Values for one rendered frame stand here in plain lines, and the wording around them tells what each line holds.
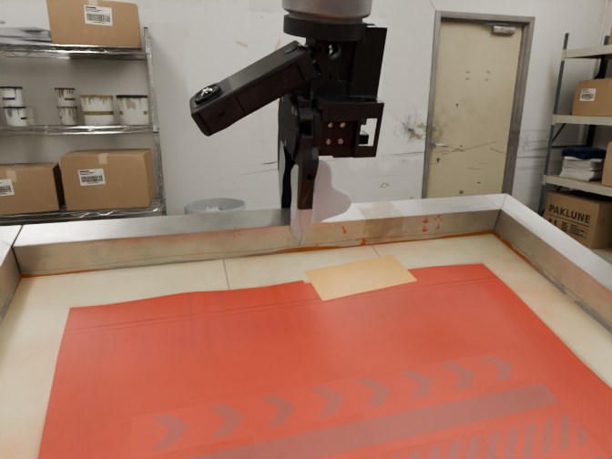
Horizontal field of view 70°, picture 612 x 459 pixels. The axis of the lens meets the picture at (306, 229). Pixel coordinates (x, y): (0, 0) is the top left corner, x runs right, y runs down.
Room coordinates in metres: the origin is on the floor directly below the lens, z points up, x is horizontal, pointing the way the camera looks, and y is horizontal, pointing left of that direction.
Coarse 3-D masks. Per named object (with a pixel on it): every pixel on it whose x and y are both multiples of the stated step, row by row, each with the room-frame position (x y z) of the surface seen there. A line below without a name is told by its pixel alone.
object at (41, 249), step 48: (0, 240) 0.37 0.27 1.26; (48, 240) 0.37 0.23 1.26; (96, 240) 0.38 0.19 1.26; (144, 240) 0.39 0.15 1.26; (192, 240) 0.40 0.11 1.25; (240, 240) 0.42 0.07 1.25; (288, 240) 0.43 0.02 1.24; (336, 240) 0.45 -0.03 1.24; (384, 240) 0.47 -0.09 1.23; (528, 240) 0.45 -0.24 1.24; (0, 288) 0.32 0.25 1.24; (576, 288) 0.39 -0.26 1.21
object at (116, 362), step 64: (128, 320) 0.33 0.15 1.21; (192, 320) 0.33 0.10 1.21; (256, 320) 0.34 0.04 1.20; (320, 320) 0.34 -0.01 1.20; (64, 384) 0.26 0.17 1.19; (128, 384) 0.26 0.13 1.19; (192, 384) 0.27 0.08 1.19; (256, 384) 0.27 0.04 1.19; (64, 448) 0.22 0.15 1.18; (128, 448) 0.22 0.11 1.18
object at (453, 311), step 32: (384, 288) 0.39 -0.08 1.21; (416, 288) 0.39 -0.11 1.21; (448, 288) 0.40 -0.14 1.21; (480, 288) 0.40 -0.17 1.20; (352, 320) 0.34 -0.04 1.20; (384, 320) 0.35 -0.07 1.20; (416, 320) 0.35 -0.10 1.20; (448, 320) 0.35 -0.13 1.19; (480, 320) 0.36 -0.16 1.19; (512, 320) 0.36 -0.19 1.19; (352, 352) 0.31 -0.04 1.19; (384, 352) 0.31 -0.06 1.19; (416, 352) 0.31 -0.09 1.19; (448, 352) 0.31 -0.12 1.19; (480, 352) 0.32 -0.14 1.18; (544, 352) 0.32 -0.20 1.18; (576, 384) 0.29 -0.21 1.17; (576, 416) 0.26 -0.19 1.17; (608, 416) 0.26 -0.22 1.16; (608, 448) 0.24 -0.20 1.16
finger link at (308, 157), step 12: (300, 132) 0.39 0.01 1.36; (300, 144) 0.39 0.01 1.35; (300, 156) 0.39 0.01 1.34; (312, 156) 0.38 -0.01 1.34; (300, 168) 0.39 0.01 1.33; (312, 168) 0.38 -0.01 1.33; (300, 180) 0.39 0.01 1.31; (312, 180) 0.39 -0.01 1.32; (300, 192) 0.39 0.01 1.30; (312, 192) 0.40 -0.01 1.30; (300, 204) 0.40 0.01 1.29; (312, 204) 0.40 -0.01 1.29
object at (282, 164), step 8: (280, 144) 0.46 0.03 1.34; (280, 152) 0.46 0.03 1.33; (288, 152) 0.45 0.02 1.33; (280, 160) 0.46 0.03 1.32; (288, 160) 0.44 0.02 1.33; (280, 168) 0.46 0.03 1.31; (288, 168) 0.45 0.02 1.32; (280, 176) 0.46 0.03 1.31; (288, 176) 0.46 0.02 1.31; (280, 184) 0.46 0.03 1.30; (288, 184) 0.46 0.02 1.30; (280, 192) 0.47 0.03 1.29; (288, 192) 0.46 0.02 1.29; (280, 200) 0.47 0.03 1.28; (288, 200) 0.47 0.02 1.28; (280, 208) 0.47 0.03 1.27
